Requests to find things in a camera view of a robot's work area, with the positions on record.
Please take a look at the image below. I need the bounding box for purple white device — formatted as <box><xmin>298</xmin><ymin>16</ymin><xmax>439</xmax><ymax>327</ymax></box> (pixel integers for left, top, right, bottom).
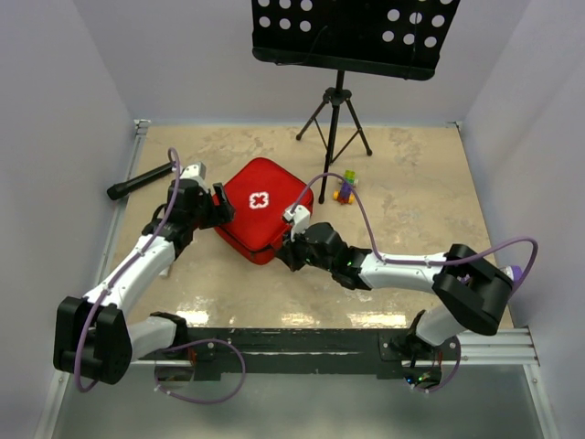
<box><xmin>501</xmin><ymin>265</ymin><xmax>523</xmax><ymax>290</ymax></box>

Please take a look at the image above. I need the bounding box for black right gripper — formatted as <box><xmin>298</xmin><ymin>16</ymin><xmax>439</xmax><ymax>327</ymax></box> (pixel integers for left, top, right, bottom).
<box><xmin>275</xmin><ymin>223</ymin><xmax>335</xmax><ymax>273</ymax></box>

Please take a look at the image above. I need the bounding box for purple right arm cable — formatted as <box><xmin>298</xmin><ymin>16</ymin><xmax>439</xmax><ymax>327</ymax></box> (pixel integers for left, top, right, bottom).
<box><xmin>287</xmin><ymin>172</ymin><xmax>539</xmax><ymax>394</ymax></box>

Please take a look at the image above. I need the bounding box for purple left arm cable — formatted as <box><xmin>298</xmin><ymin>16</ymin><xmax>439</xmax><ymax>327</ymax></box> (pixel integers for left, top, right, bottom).
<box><xmin>72</xmin><ymin>146</ymin><xmax>248</xmax><ymax>403</ymax></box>

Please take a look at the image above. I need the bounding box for black flashlight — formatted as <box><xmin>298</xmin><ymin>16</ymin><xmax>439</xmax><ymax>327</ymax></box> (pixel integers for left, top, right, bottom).
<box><xmin>106</xmin><ymin>163</ymin><xmax>174</xmax><ymax>201</ymax></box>

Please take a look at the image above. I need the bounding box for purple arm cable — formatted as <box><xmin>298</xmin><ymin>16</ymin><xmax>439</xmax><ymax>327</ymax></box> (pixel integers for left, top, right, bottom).
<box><xmin>287</xmin><ymin>172</ymin><xmax>539</xmax><ymax>394</ymax></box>
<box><xmin>72</xmin><ymin>146</ymin><xmax>248</xmax><ymax>403</ymax></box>

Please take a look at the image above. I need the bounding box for colourful toy block car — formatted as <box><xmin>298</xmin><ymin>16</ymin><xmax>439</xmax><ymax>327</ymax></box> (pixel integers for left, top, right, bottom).
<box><xmin>333</xmin><ymin>169</ymin><xmax>358</xmax><ymax>204</ymax></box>

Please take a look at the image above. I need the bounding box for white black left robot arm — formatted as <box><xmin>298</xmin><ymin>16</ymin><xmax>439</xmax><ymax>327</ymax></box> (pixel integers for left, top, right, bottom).
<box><xmin>53</xmin><ymin>177</ymin><xmax>235</xmax><ymax>385</ymax></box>

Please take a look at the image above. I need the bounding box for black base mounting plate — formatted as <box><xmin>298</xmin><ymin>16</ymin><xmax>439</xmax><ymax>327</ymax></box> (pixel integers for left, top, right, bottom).
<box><xmin>136</xmin><ymin>327</ymin><xmax>461</xmax><ymax>381</ymax></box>

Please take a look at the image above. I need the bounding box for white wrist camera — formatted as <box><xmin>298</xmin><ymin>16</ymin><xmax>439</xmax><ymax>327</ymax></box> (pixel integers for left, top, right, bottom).
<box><xmin>179</xmin><ymin>162</ymin><xmax>208</xmax><ymax>191</ymax></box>
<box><xmin>282</xmin><ymin>204</ymin><xmax>311</xmax><ymax>241</ymax></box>

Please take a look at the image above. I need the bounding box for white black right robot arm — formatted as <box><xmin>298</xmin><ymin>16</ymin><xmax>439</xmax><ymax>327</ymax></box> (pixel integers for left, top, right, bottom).
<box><xmin>276</xmin><ymin>222</ymin><xmax>514</xmax><ymax>359</ymax></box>

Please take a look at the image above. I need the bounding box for aluminium frame rail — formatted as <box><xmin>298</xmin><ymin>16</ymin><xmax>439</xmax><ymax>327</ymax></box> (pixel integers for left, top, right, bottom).
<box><xmin>89</xmin><ymin>119</ymin><xmax>151</xmax><ymax>290</ymax></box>

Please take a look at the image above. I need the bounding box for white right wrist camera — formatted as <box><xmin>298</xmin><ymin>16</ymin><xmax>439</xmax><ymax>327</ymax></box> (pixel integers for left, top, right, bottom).
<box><xmin>282</xmin><ymin>204</ymin><xmax>311</xmax><ymax>241</ymax></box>

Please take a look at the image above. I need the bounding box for black music stand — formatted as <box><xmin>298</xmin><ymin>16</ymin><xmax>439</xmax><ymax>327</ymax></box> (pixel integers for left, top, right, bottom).
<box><xmin>250</xmin><ymin>0</ymin><xmax>463</xmax><ymax>205</ymax></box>

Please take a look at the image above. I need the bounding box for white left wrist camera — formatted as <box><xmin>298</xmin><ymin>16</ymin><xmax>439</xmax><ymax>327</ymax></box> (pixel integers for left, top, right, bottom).
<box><xmin>179</xmin><ymin>162</ymin><xmax>208</xmax><ymax>191</ymax></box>

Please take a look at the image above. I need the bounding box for red black medicine kit case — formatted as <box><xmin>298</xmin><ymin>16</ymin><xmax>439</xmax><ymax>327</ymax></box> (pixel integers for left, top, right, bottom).
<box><xmin>215</xmin><ymin>157</ymin><xmax>314</xmax><ymax>265</ymax></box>

